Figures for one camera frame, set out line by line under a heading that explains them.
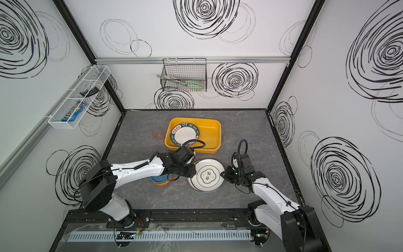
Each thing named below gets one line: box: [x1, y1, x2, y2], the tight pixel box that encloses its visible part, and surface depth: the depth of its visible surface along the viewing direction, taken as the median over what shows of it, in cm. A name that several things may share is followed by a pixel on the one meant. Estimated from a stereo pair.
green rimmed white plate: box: [170, 122, 200, 147], surface depth 108 cm
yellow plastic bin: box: [164, 117, 222, 154], surface depth 107 cm
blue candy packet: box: [61, 100, 87, 122], surface depth 72 cm
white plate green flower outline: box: [186, 158, 226, 193], surface depth 86 cm
